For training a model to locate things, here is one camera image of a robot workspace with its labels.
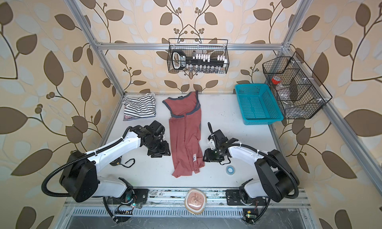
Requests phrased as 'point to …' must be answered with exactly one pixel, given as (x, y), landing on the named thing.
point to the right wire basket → (299, 92)
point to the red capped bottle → (276, 79)
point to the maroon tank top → (185, 114)
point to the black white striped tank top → (143, 106)
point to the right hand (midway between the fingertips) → (207, 160)
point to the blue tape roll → (230, 170)
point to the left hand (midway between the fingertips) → (168, 153)
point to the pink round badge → (195, 200)
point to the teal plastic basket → (258, 104)
